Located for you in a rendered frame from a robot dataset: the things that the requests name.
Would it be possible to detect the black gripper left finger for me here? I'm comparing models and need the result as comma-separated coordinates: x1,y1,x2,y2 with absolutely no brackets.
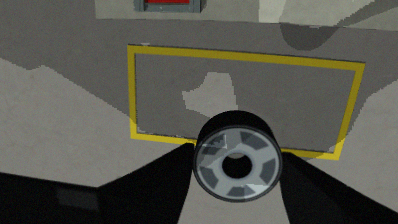
0,143,195,224

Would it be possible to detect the black wheel with grey rim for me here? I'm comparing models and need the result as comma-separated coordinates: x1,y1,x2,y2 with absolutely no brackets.
192,110,284,203

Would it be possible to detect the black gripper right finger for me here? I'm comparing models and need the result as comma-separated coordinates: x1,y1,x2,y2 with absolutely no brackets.
279,151,398,224

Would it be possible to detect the yellow rectangular outline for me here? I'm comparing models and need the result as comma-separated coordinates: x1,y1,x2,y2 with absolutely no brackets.
127,45,366,160

